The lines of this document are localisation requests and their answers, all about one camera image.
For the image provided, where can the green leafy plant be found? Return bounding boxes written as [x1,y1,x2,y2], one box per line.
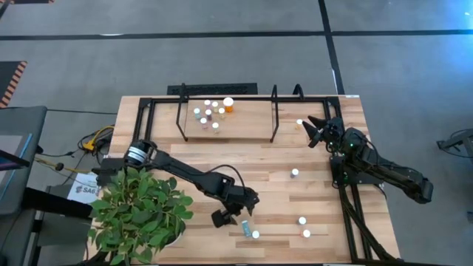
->
[87,168,195,265]

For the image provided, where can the grey cabinet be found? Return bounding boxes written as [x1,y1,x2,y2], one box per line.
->
[0,106,48,217]

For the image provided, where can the yellow power cable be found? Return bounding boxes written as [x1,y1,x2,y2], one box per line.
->
[81,125,115,151]

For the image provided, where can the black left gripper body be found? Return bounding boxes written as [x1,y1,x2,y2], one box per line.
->
[221,185,260,218]

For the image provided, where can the white plant pot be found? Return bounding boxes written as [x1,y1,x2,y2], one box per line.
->
[160,225,185,248]

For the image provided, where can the black perforated floor panel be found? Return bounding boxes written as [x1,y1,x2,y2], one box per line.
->
[166,82,259,96]

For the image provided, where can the black floor stand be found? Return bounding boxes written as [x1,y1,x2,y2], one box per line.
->
[435,127,473,160]

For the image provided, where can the black arched bracket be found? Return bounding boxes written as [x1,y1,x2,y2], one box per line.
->
[292,83,306,101]

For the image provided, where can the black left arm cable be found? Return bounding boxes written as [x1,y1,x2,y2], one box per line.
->
[205,163,248,190]

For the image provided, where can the white paper sign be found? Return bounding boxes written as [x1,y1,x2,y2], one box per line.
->
[66,171,101,206]

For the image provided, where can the wooden shelf black metal frame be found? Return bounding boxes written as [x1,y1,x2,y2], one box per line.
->
[174,82,281,144]

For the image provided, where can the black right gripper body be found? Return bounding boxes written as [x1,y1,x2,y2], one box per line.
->
[321,117,347,151]

